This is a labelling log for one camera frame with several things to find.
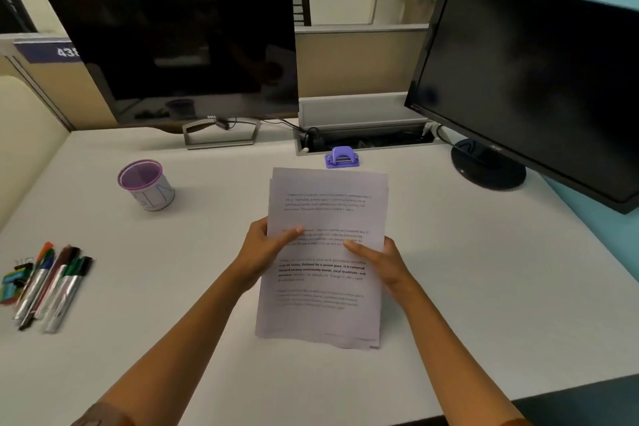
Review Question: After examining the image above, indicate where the person's left hand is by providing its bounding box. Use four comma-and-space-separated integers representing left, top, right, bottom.
233, 216, 305, 293

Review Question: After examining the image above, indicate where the slim black monitor silver stand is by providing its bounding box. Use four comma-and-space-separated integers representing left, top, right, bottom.
46, 0, 300, 150

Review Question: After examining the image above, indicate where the grey desk cable tray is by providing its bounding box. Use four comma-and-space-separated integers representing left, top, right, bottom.
294, 92, 446, 157

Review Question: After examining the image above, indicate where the purple hole punch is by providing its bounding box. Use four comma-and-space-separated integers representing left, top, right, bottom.
325, 146, 360, 169

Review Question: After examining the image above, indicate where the black monitor cable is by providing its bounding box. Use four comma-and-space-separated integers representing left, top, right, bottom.
215, 113, 320, 149

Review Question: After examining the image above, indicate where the black monitor round base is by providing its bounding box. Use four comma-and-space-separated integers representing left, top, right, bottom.
404, 0, 639, 215

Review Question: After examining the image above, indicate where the maroon cap marker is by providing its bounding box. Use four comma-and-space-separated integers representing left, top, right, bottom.
18, 245, 81, 331

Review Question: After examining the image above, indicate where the stack of printed paper sheets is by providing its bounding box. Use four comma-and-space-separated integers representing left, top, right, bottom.
255, 167, 389, 350

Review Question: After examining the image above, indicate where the pile of coloured binder clips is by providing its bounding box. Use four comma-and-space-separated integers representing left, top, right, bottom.
0, 257, 35, 306

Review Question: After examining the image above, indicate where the black office chair back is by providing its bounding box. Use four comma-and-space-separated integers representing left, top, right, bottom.
229, 0, 313, 27

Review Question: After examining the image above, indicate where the orange cap silver marker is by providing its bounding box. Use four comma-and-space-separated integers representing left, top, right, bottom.
13, 241, 55, 320

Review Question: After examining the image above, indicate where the blue partition label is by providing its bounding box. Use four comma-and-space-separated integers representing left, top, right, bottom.
13, 39, 82, 65

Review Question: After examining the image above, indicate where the person's right hand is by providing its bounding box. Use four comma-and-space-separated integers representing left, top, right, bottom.
356, 236, 419, 303

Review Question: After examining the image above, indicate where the beige cubicle partition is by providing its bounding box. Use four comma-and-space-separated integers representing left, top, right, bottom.
0, 24, 430, 134

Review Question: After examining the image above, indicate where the green cap silver marker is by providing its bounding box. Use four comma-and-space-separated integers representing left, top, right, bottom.
35, 256, 86, 321

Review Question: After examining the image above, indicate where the person's right forearm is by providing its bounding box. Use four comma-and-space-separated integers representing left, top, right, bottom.
397, 281, 531, 426

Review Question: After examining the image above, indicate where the purple mesh pen cup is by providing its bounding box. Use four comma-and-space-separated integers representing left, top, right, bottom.
117, 159, 176, 213

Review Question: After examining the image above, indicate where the person's left forearm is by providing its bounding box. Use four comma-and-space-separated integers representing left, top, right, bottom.
82, 268, 258, 426

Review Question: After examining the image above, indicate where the dark chair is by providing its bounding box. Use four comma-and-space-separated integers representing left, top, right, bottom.
0, 0, 39, 35

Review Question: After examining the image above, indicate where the blue cap silver marker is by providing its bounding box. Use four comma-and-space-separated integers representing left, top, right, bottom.
18, 253, 56, 321

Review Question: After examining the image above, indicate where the black cap silver marker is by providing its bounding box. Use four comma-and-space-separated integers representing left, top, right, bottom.
42, 256, 94, 334

